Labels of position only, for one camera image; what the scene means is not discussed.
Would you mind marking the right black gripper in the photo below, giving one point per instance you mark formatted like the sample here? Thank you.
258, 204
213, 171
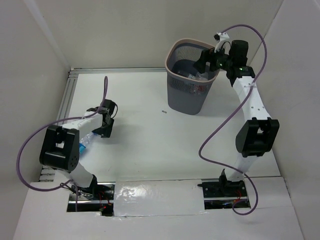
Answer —
209, 56

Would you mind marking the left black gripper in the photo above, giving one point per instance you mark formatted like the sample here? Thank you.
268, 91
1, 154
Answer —
106, 127

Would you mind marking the green white label bottle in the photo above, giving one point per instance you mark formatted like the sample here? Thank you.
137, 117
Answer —
198, 76

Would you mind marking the red label clear bottle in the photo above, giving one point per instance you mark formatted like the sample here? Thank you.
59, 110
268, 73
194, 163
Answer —
199, 90

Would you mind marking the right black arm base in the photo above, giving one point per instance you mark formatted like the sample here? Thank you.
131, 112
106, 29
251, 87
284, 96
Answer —
223, 193

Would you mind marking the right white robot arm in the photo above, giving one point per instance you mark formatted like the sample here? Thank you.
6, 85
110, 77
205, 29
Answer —
259, 131

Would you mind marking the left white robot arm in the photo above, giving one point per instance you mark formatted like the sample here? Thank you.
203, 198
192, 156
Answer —
63, 146

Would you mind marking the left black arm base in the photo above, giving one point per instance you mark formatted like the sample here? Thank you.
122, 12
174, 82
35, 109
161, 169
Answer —
101, 202

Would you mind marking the grey mesh waste bin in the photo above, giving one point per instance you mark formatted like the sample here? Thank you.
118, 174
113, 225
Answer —
183, 54

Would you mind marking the white taped cover sheet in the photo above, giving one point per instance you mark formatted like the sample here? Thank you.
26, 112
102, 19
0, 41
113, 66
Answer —
158, 198

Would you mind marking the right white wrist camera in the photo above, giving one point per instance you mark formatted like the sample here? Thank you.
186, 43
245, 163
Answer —
221, 38

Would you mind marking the aluminium frame rail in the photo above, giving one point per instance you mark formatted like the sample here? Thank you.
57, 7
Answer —
149, 140

